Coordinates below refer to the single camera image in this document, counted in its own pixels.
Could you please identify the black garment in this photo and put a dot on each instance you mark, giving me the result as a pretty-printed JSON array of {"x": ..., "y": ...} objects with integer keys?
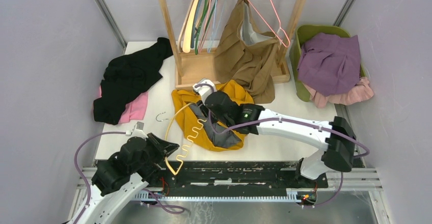
[{"x": 139, "y": 70}]

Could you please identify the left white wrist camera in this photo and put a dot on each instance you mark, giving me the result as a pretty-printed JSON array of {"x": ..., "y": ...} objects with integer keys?
[{"x": 137, "y": 131}]

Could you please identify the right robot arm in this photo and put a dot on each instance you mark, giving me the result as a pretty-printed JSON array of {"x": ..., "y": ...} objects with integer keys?
[{"x": 334, "y": 140}]

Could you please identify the green plastic bin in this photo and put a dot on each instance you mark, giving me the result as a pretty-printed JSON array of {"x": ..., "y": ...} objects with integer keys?
[{"x": 303, "y": 34}]

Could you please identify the aluminium frame rail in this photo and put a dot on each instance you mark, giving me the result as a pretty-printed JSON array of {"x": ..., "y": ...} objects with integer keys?
[{"x": 353, "y": 197}]

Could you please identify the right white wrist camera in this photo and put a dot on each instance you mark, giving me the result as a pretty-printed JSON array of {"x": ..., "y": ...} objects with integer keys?
[{"x": 204, "y": 88}]

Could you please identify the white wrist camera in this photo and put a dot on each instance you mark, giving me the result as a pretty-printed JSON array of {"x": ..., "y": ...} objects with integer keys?
[
  {"x": 204, "y": 88},
  {"x": 137, "y": 131}
]

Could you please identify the wooden hanger rack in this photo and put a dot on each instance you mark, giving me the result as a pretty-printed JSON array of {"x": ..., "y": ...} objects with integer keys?
[{"x": 190, "y": 68}]

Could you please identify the green plastic hanger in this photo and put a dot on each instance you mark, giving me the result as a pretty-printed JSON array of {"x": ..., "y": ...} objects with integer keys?
[{"x": 200, "y": 17}]

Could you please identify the blue wire hanger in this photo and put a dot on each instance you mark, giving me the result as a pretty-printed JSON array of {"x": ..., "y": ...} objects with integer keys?
[{"x": 213, "y": 28}]

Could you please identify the tan pleated skirt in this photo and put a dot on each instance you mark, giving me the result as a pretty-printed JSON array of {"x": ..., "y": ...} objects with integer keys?
[{"x": 247, "y": 56}]

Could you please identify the light pink ruffled garment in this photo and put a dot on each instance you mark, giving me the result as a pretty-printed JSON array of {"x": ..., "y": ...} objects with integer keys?
[{"x": 360, "y": 92}]

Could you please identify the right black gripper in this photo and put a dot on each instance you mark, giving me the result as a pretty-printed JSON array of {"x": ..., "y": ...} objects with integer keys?
[{"x": 207, "y": 108}]

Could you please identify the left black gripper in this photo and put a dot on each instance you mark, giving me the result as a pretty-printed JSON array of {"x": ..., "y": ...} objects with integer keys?
[{"x": 159, "y": 144}]

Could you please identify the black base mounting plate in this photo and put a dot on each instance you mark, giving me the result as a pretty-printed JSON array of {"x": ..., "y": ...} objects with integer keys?
[{"x": 235, "y": 179}]

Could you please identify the purple garment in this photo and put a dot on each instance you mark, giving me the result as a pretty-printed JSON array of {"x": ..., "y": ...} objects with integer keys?
[{"x": 330, "y": 64}]

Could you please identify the pink wire hanger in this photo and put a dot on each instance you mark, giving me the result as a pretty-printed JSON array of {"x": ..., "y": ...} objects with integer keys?
[
  {"x": 266, "y": 10},
  {"x": 203, "y": 26}
]

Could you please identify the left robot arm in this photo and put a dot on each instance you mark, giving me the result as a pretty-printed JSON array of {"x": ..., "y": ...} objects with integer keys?
[{"x": 118, "y": 179}]

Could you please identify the yellow plastic hanger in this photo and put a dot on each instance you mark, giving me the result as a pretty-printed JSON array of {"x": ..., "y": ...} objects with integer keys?
[{"x": 190, "y": 137}]

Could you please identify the yellow garment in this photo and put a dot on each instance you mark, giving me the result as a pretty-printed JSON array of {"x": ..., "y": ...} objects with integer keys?
[{"x": 188, "y": 113}]

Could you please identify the grey plastic hanger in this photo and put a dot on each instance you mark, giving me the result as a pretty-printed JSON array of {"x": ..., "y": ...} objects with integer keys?
[{"x": 195, "y": 10}]

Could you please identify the beige wooden hanger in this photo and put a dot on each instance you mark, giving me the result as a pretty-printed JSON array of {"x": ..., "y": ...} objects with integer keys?
[{"x": 185, "y": 39}]

